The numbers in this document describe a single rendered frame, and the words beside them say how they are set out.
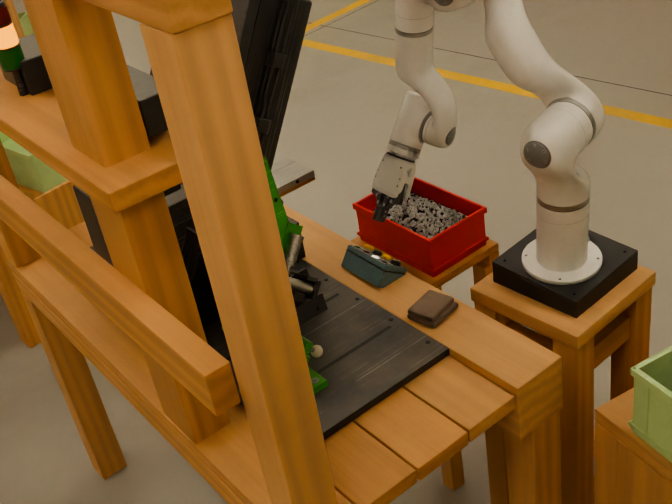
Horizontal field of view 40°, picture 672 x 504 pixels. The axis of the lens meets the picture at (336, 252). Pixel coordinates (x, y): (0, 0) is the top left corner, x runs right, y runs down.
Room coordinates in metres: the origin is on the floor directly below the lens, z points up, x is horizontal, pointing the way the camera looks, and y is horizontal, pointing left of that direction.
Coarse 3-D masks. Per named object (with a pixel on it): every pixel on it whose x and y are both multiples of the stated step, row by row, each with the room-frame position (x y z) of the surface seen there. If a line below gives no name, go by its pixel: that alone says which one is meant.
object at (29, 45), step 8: (24, 40) 1.96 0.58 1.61; (32, 40) 1.95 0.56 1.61; (24, 48) 1.91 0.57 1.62; (32, 48) 1.90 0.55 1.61; (24, 56) 1.85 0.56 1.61; (32, 56) 1.84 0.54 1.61; (40, 56) 1.84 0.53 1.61; (0, 64) 1.94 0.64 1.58; (24, 64) 1.82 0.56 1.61; (32, 64) 1.83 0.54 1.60; (40, 64) 1.84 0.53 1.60; (8, 72) 1.91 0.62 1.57; (24, 72) 1.82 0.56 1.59; (32, 72) 1.83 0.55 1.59; (40, 72) 1.84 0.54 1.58; (144, 72) 1.64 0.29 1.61; (8, 80) 1.93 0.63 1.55; (24, 80) 1.83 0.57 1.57; (32, 80) 1.83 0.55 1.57; (40, 80) 1.83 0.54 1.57; (48, 80) 1.84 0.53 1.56; (32, 88) 1.82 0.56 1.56; (40, 88) 1.83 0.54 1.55; (48, 88) 1.84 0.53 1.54
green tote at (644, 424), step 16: (640, 368) 1.32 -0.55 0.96; (656, 368) 1.34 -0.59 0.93; (640, 384) 1.31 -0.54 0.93; (656, 384) 1.27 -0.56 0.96; (640, 400) 1.31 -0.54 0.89; (656, 400) 1.27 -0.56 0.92; (640, 416) 1.30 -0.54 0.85; (656, 416) 1.27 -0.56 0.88; (640, 432) 1.30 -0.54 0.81; (656, 432) 1.26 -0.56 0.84; (656, 448) 1.26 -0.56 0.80
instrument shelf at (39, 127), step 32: (0, 96) 1.85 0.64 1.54; (32, 96) 1.82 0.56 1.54; (0, 128) 1.75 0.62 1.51; (32, 128) 1.65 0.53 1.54; (64, 128) 1.62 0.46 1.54; (64, 160) 1.48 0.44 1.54; (128, 160) 1.43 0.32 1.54; (160, 160) 1.41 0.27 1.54; (96, 192) 1.36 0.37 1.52; (128, 192) 1.34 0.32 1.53; (160, 192) 1.37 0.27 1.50
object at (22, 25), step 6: (6, 0) 4.23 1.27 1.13; (12, 0) 4.29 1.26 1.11; (12, 6) 4.27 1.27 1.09; (12, 12) 4.25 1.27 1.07; (24, 12) 4.67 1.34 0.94; (12, 18) 4.23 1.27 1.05; (18, 18) 4.28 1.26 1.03; (24, 18) 4.60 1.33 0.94; (18, 24) 4.26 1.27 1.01; (24, 24) 4.59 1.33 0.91; (30, 24) 4.65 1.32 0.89; (18, 30) 4.24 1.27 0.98; (24, 30) 4.56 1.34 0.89; (30, 30) 4.63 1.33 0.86; (18, 36) 4.22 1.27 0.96; (24, 36) 4.28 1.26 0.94
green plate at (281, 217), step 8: (264, 160) 1.89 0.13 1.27; (272, 176) 1.89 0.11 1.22; (272, 184) 1.88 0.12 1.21; (272, 192) 1.87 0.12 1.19; (272, 200) 1.86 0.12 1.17; (280, 200) 1.87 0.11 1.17; (280, 208) 1.87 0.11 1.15; (280, 216) 1.86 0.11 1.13; (280, 224) 1.85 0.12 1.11; (280, 232) 1.84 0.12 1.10
